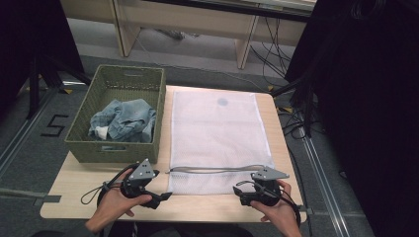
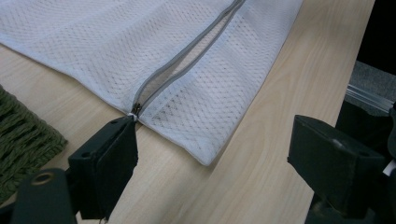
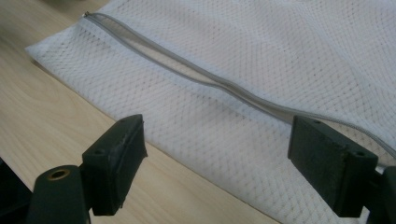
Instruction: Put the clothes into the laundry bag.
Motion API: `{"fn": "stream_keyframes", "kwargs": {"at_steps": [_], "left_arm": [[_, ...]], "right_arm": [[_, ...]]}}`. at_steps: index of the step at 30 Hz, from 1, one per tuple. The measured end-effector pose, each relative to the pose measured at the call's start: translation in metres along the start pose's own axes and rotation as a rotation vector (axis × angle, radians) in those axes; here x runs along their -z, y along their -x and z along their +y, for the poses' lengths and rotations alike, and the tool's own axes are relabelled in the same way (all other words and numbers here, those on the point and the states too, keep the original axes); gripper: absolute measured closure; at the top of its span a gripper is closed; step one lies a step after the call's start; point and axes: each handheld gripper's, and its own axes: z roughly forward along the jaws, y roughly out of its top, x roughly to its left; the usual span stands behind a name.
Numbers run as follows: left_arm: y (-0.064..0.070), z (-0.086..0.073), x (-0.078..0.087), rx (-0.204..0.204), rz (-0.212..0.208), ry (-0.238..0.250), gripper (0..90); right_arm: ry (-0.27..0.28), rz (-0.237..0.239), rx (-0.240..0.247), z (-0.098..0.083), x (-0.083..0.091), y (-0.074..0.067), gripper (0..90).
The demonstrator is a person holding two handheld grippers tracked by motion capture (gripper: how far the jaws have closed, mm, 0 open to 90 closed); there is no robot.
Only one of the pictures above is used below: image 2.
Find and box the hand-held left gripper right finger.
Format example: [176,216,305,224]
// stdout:
[286,114,388,219]

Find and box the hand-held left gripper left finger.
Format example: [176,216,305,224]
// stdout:
[67,115,140,222]

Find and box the green woven basket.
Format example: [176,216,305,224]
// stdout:
[0,84,69,204]

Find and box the metal floor rail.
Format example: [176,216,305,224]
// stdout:
[346,83,395,114]

